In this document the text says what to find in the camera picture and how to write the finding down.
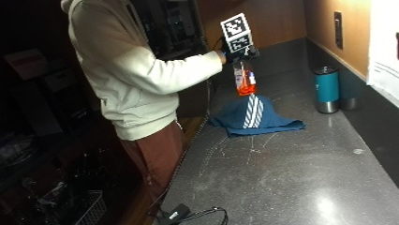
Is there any white marker cube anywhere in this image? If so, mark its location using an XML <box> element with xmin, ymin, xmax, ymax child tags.
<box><xmin>220</xmin><ymin>12</ymin><xmax>254</xmax><ymax>53</ymax></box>

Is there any blue striped cloth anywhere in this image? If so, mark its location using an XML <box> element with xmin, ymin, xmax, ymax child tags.
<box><xmin>209</xmin><ymin>94</ymin><xmax>307</xmax><ymax>139</ymax></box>

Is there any teal steel tumbler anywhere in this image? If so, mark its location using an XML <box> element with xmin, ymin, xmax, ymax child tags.
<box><xmin>313</xmin><ymin>66</ymin><xmax>341</xmax><ymax>114</ymax></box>

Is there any person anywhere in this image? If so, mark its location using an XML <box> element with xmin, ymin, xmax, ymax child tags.
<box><xmin>60</xmin><ymin>0</ymin><xmax>229</xmax><ymax>217</ymax></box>

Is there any white paper sheet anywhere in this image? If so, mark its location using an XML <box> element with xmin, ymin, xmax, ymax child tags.
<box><xmin>366</xmin><ymin>0</ymin><xmax>399</xmax><ymax>109</ymax></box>

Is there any black power adapter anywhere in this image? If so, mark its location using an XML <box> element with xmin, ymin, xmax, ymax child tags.
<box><xmin>156</xmin><ymin>203</ymin><xmax>192</xmax><ymax>224</ymax></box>

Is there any black wall outlet plate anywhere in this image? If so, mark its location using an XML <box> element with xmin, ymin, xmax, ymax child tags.
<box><xmin>333</xmin><ymin>10</ymin><xmax>345</xmax><ymax>50</ymax></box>

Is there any black cable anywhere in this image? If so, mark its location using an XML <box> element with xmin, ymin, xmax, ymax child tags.
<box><xmin>173</xmin><ymin>206</ymin><xmax>230</xmax><ymax>225</ymax></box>

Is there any white wire basket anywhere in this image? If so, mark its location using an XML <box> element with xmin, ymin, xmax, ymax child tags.
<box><xmin>61</xmin><ymin>189</ymin><xmax>108</xmax><ymax>225</ymax></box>

